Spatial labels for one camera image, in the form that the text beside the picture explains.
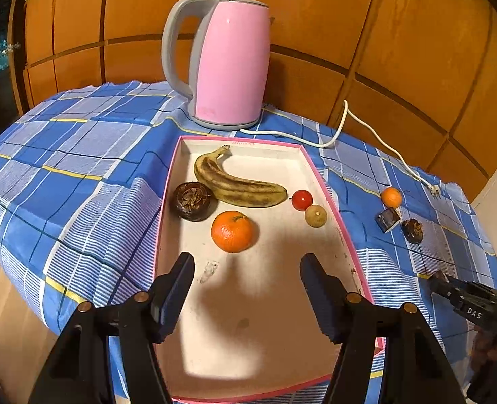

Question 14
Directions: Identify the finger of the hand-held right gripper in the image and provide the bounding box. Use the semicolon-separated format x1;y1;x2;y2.
428;270;461;304

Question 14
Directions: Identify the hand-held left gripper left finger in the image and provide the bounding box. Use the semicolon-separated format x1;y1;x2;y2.
27;251;196;404

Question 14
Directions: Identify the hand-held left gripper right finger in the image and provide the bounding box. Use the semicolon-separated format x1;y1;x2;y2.
299;252;461;404

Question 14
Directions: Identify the pink shallow tray box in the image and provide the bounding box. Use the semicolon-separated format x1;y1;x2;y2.
151;135;387;402

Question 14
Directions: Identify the small beige longan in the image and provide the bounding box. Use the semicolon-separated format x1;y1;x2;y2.
304;204;327;228

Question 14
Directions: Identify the orange mandarin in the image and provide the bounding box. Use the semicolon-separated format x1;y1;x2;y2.
211;211;260;253
381;187;403;208

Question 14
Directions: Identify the red cherry tomato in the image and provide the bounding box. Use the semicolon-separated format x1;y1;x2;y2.
291;190;313;210

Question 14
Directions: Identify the spotted yellow banana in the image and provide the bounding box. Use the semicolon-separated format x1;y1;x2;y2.
193;145;288;208

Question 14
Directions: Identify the person's right hand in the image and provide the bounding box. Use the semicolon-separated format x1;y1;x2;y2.
471;330;497;375

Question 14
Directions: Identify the blue plaid tablecloth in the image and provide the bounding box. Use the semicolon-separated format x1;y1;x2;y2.
0;81;497;404

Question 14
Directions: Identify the pink electric kettle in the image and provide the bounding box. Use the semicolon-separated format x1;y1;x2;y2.
161;0;274;131

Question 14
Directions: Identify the wooden wardrobe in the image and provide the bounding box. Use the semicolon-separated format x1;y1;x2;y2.
8;0;497;190

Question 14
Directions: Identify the white power cord with plug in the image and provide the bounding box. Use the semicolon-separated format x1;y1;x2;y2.
240;100;441;198

